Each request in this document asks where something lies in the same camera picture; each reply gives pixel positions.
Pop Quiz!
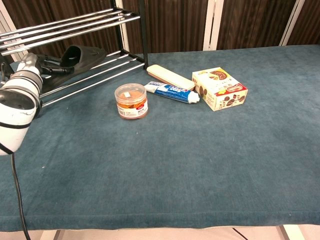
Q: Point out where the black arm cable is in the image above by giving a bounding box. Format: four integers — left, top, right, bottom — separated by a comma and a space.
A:
10, 152, 32, 240

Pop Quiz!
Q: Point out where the blue white toothpaste tube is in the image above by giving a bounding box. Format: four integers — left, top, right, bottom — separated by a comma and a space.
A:
144, 80, 201, 105

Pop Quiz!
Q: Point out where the black slipper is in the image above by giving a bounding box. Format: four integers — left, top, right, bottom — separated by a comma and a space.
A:
41, 45, 108, 93

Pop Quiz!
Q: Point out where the beige oblong case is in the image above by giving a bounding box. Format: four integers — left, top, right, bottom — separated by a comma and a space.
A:
146, 64, 196, 91

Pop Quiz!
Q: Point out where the black chrome shoe rack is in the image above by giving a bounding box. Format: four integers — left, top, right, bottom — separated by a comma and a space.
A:
0, 0, 150, 118

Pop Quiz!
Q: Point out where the blue felt table cloth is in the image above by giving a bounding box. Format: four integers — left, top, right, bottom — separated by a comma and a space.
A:
0, 44, 320, 232

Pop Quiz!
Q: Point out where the cookie box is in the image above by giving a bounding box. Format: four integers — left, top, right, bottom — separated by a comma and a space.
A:
191, 66, 249, 112

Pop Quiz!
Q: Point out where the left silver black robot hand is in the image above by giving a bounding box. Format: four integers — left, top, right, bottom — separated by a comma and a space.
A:
16, 52, 76, 76

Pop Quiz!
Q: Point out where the white table leg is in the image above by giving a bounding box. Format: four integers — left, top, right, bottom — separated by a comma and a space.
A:
276, 224, 306, 240
39, 229, 66, 240

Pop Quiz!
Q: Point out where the clear plastic snack jar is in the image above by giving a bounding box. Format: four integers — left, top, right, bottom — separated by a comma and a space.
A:
114, 82, 149, 120

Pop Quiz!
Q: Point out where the black floor cable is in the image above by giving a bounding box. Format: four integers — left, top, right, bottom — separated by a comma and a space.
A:
231, 226, 251, 240

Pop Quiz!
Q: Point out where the white partition post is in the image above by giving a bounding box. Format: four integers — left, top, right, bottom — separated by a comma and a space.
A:
118, 0, 131, 55
202, 0, 225, 52
0, 0, 23, 63
278, 0, 306, 47

